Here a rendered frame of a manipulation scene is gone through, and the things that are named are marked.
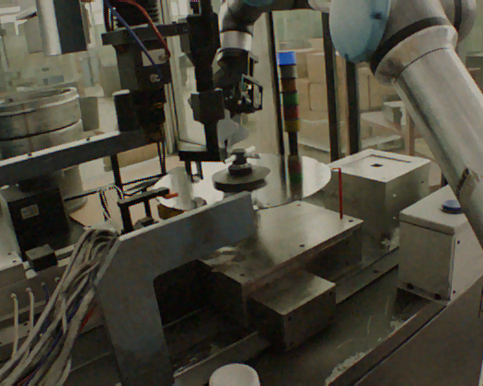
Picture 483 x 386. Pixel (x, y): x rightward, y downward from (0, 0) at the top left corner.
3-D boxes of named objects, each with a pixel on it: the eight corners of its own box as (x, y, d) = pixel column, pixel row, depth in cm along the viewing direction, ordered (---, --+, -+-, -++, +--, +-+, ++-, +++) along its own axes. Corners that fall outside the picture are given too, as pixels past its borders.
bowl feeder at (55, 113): (80, 187, 164) (60, 86, 153) (114, 208, 141) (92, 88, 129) (-5, 213, 147) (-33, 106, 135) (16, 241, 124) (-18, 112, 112)
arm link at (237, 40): (210, 37, 98) (234, 51, 104) (208, 56, 97) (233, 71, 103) (238, 27, 93) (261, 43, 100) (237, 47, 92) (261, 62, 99)
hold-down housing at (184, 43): (217, 118, 83) (204, 0, 76) (230, 121, 79) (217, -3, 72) (189, 124, 80) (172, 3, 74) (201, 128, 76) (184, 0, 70)
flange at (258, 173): (219, 170, 96) (217, 158, 95) (274, 167, 94) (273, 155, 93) (205, 189, 86) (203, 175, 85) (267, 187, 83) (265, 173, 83)
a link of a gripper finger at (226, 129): (232, 150, 89) (235, 104, 91) (208, 154, 93) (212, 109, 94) (243, 154, 92) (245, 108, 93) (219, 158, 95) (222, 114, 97)
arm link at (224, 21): (227, -19, 95) (215, 1, 103) (224, 26, 93) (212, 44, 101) (262, -11, 98) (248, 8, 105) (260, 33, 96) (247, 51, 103)
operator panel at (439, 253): (466, 234, 101) (470, 170, 96) (512, 247, 93) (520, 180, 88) (396, 287, 85) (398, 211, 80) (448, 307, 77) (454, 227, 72)
